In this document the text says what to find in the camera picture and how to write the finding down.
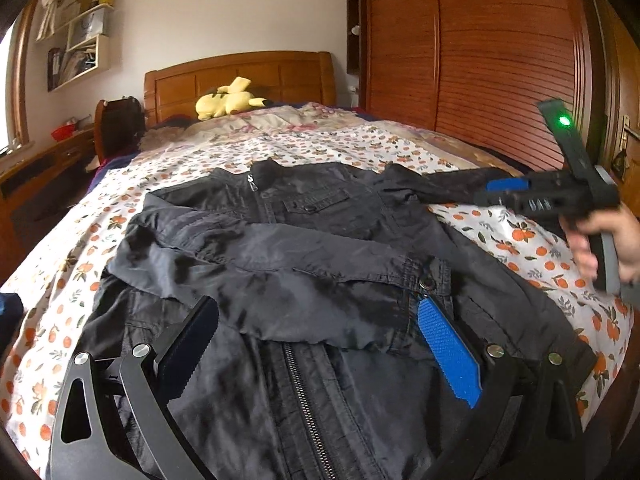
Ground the black jacket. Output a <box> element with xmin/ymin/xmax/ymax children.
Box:
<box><xmin>78</xmin><ymin>160</ymin><xmax>596</xmax><ymax>479</ymax></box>

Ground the person's right hand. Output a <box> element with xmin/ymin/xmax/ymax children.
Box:
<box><xmin>560</xmin><ymin>204</ymin><xmax>640</xmax><ymax>283</ymax></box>

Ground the orange print bed sheet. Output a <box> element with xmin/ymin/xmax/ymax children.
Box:
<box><xmin>0</xmin><ymin>119</ymin><xmax>634</xmax><ymax>478</ymax></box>

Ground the folded blue garment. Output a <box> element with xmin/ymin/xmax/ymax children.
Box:
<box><xmin>0</xmin><ymin>292</ymin><xmax>24</xmax><ymax>354</ymax></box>

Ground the wooden louvered wardrobe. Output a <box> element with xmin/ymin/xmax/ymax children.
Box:
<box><xmin>347</xmin><ymin>0</ymin><xmax>605</xmax><ymax>170</ymax></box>

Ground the wooden chair with bag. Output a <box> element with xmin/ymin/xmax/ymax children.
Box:
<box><xmin>93</xmin><ymin>96</ymin><xmax>145</xmax><ymax>164</ymax></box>

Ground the long wooden desk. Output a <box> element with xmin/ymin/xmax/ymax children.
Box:
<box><xmin>1</xmin><ymin>128</ymin><xmax>96</xmax><ymax>281</ymax></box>

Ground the red bowl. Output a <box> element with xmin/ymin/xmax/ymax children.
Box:
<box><xmin>51</xmin><ymin>124</ymin><xmax>76</xmax><ymax>142</ymax></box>

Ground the floral quilt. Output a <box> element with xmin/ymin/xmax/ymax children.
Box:
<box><xmin>139</xmin><ymin>102</ymin><xmax>520</xmax><ymax>176</ymax></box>

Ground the yellow Pikachu plush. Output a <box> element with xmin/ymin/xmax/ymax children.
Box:
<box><xmin>195</xmin><ymin>76</ymin><xmax>272</xmax><ymax>122</ymax></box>

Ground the window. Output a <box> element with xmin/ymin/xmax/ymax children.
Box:
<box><xmin>1</xmin><ymin>0</ymin><xmax>39</xmax><ymax>160</ymax></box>

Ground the wooden headboard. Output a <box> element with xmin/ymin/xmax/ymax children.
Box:
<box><xmin>143</xmin><ymin>50</ymin><xmax>339</xmax><ymax>129</ymax></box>

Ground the wooden door with handle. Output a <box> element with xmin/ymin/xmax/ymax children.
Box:
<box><xmin>598</xmin><ymin>0</ymin><xmax>639</xmax><ymax>216</ymax></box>

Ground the white wall shelf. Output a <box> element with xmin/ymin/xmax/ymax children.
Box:
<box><xmin>37</xmin><ymin>0</ymin><xmax>115</xmax><ymax>92</ymax></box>

